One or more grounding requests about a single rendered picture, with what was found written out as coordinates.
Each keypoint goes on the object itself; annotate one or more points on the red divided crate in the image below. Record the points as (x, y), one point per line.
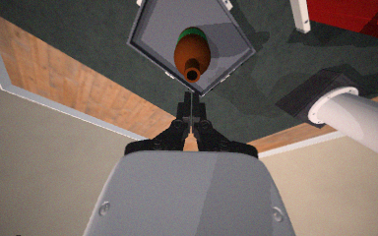
(340, 13)

